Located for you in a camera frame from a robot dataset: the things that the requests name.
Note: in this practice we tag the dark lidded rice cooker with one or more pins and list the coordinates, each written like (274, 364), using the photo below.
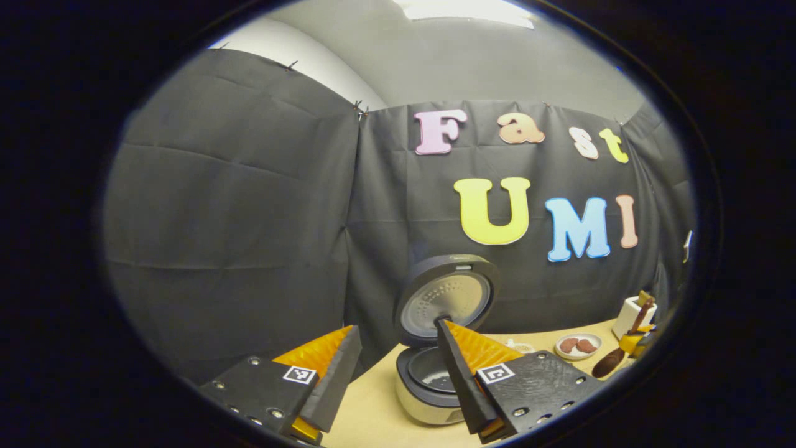
(444, 298)

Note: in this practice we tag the brown wooden spoon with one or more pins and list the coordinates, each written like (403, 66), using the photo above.
(606, 366)

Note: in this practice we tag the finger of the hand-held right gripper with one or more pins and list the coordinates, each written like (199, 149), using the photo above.
(631, 342)

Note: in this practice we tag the round white plate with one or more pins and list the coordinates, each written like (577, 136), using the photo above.
(587, 357)

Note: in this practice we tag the white rice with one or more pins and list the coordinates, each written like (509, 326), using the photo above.
(438, 377)

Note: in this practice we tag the large ceiling light panel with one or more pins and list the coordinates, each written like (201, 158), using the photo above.
(463, 11)

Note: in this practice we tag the white square utensil holder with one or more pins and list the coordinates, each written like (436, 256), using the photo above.
(625, 317)

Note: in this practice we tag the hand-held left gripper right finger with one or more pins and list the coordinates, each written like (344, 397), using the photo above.
(460, 386)

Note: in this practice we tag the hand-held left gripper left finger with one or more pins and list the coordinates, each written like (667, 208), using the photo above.
(339, 379)

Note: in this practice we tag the red meat piece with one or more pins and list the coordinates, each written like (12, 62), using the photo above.
(568, 345)
(587, 346)

